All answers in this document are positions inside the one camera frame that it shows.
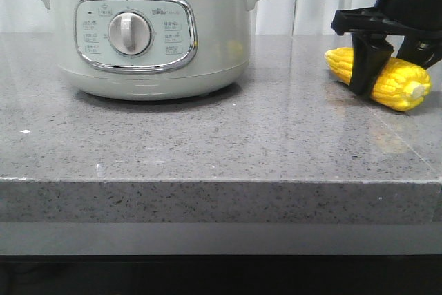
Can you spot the yellow corn cob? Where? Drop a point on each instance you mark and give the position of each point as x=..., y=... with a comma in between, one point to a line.
x=401, y=86

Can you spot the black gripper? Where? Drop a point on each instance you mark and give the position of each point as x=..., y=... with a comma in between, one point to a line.
x=371, y=54

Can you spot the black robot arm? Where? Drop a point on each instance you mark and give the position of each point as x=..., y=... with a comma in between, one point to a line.
x=419, y=21

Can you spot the pale green electric pot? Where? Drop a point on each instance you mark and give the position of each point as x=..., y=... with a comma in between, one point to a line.
x=138, y=66

